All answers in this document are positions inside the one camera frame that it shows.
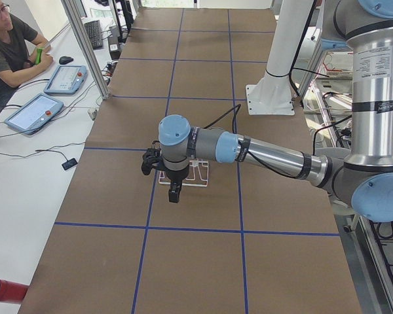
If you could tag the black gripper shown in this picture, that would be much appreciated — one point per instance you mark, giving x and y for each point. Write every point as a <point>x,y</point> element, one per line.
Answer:
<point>175,176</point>

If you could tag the black computer mouse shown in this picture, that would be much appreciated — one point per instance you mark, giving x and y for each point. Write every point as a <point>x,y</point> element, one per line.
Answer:
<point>65,60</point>

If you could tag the teach pendant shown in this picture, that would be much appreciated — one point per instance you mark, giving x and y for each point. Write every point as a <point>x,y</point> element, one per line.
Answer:
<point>66,80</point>
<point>32,116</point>

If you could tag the far teach pendant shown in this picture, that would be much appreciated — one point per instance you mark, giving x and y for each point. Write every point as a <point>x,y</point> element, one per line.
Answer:
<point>66,80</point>

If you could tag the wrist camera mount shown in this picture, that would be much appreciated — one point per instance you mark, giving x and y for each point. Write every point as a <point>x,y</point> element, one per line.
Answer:
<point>152,159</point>

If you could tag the black keyboard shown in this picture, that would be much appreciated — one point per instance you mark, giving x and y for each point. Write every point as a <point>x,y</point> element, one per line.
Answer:
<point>94,33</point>

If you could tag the small black sensor puck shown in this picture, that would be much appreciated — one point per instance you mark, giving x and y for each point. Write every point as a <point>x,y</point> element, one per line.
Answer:
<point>69,164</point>

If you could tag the aluminium frame post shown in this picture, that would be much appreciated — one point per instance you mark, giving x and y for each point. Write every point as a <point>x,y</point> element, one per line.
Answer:
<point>79,31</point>

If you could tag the red cylinder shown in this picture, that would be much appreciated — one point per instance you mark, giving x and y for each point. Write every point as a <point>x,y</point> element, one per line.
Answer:
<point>11,292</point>

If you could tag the seated person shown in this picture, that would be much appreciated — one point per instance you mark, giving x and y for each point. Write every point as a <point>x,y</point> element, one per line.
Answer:
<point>23,55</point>

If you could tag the near teach pendant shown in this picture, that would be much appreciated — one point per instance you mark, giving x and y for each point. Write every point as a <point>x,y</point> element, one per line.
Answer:
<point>32,116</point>

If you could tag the white wire cup holder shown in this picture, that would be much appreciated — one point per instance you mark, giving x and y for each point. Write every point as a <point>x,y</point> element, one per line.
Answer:
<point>198,173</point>

